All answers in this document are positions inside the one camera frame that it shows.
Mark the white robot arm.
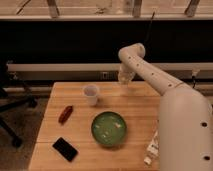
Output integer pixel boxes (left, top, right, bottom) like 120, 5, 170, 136
118, 43, 213, 171

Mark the green bowl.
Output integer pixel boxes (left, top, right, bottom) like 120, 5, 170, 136
91, 111, 127, 147

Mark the wooden table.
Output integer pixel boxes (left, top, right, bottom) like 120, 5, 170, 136
29, 82, 160, 171

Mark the red brown oblong object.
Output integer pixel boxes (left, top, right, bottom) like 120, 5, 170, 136
58, 106, 73, 124

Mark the white plastic bottle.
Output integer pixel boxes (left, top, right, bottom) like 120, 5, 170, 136
144, 132, 159, 166

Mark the black smartphone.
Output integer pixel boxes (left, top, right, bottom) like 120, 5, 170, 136
52, 137, 78, 162

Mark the black office chair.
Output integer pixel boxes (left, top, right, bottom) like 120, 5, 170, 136
0, 59, 38, 149

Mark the black hanging cable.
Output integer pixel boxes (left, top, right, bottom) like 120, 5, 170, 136
141, 11, 156, 48

